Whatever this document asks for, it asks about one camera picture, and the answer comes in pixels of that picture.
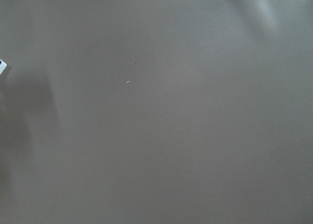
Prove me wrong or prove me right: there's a white wire cup rack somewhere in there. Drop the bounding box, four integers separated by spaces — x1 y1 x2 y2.
0 60 7 74

